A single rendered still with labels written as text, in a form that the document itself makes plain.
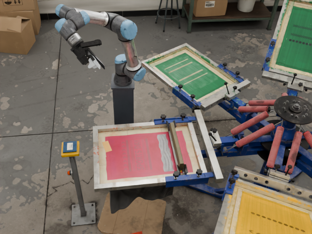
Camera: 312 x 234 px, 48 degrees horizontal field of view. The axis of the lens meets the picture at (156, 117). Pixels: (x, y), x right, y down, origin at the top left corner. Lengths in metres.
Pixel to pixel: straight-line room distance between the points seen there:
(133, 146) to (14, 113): 2.19
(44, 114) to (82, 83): 0.71
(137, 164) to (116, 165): 0.15
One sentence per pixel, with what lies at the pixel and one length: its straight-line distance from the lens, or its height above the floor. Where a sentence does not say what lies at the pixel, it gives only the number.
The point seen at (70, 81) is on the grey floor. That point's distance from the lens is 4.85.
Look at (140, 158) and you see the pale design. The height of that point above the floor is 0.96.
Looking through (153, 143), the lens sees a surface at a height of 0.95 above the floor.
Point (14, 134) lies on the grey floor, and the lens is 4.29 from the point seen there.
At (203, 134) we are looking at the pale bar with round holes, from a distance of 2.69.
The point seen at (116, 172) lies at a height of 0.96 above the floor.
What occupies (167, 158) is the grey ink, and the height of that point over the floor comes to 0.96.
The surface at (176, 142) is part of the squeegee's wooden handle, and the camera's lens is 2.58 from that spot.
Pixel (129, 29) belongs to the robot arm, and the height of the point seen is 1.79.
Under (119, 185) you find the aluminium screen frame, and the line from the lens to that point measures 2.42.
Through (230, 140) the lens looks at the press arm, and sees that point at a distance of 2.69.
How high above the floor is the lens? 2.98
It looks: 44 degrees down
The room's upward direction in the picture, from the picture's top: 3 degrees clockwise
